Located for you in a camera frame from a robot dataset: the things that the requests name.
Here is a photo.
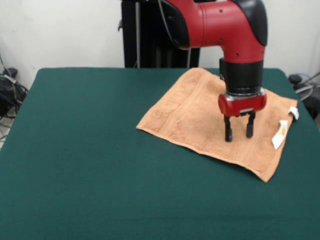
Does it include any dark green table cloth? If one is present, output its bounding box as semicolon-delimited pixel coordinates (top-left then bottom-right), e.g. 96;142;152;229
0;67;320;240

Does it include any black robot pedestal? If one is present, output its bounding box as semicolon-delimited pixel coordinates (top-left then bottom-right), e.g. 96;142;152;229
117;0;201;69

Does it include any black cable tangle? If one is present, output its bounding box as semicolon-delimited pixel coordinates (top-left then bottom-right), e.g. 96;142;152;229
0;73;30;121

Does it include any tan towel with white label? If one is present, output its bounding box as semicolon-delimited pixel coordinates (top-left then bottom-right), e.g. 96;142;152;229
136;67;300;183

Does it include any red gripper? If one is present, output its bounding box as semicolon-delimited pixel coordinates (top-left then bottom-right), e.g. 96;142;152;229
217;87;268;143

